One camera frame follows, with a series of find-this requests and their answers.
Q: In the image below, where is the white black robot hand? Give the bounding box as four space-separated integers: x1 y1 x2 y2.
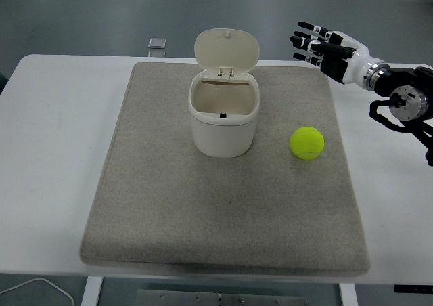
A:
290 21 386 88

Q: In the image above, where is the yellow-green tennis ball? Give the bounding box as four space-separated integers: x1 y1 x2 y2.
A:
290 126 325 161

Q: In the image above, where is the cream plastic box with lid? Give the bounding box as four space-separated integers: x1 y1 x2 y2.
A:
187 28 261 158

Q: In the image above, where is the beige fabric mat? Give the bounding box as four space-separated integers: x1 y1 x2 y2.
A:
79 61 371 276

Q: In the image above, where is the silver floor socket cover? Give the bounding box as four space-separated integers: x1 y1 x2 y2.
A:
147 37 168 58

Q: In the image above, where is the white table leg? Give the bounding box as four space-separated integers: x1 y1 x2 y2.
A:
338 282 359 306
81 276 104 306

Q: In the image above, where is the black table control panel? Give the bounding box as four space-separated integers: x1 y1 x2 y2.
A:
393 284 433 294

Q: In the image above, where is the grey metal plate with screws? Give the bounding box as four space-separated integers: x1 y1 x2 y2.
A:
136 288 306 306

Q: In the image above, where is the white cable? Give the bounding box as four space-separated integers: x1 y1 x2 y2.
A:
0 277 75 306

